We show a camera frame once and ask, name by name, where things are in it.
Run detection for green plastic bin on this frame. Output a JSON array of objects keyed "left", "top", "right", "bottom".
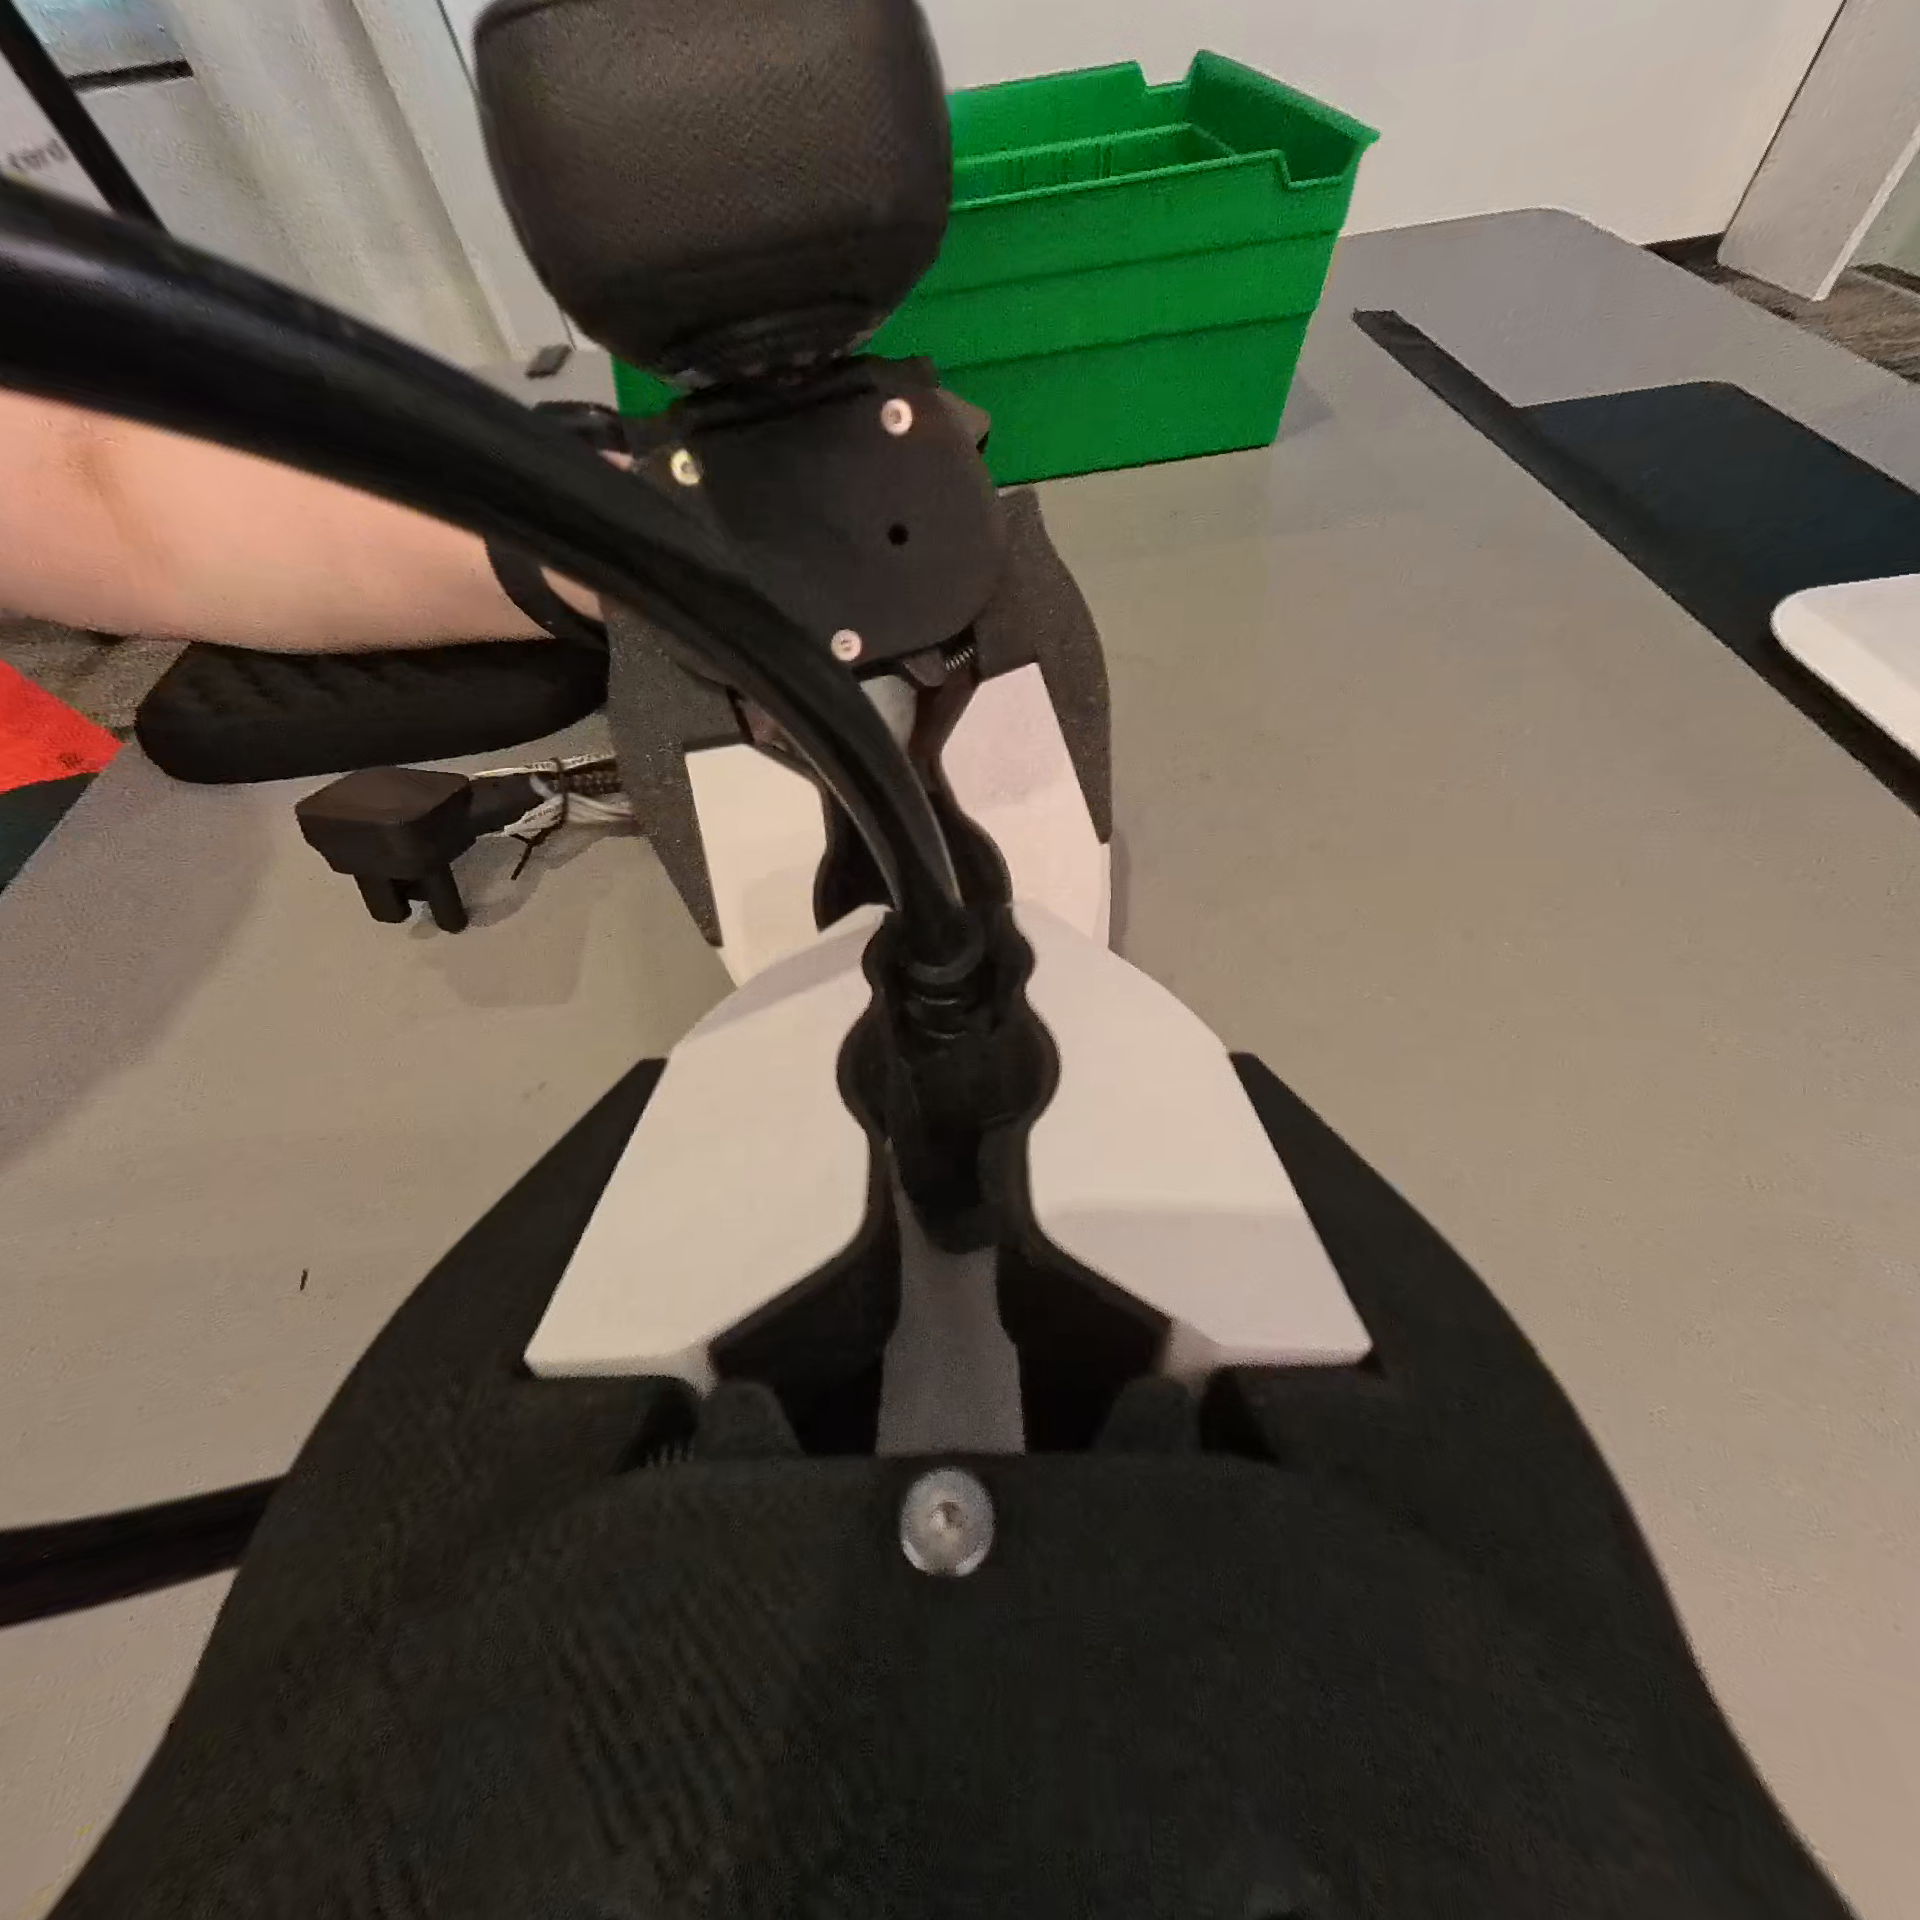
[{"left": 613, "top": 48, "right": 1383, "bottom": 489}]

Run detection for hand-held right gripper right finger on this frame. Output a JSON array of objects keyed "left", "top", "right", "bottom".
[{"left": 996, "top": 903, "right": 1374, "bottom": 1389}]

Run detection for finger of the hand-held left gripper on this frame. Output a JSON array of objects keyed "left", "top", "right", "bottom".
[
  {"left": 929, "top": 661, "right": 1116, "bottom": 951},
  {"left": 687, "top": 743, "right": 856, "bottom": 985}
]

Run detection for black bumpy wrist rest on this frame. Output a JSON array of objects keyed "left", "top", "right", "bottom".
[{"left": 135, "top": 641, "right": 607, "bottom": 783}]

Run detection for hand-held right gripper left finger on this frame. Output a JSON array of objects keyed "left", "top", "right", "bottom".
[{"left": 520, "top": 903, "right": 909, "bottom": 1389}]

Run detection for black wristband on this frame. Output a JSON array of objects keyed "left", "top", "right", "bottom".
[{"left": 487, "top": 533, "right": 605, "bottom": 648}]

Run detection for flat square power plug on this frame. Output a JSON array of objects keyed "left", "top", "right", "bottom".
[{"left": 294, "top": 766, "right": 480, "bottom": 935}]

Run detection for black power plug cord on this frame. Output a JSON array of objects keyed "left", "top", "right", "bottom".
[{"left": 0, "top": 171, "right": 1044, "bottom": 1260}]

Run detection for red object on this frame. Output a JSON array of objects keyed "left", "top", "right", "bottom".
[{"left": 0, "top": 661, "right": 126, "bottom": 788}]

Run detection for person's left forearm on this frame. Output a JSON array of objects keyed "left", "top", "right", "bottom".
[{"left": 0, "top": 382, "right": 607, "bottom": 656}]

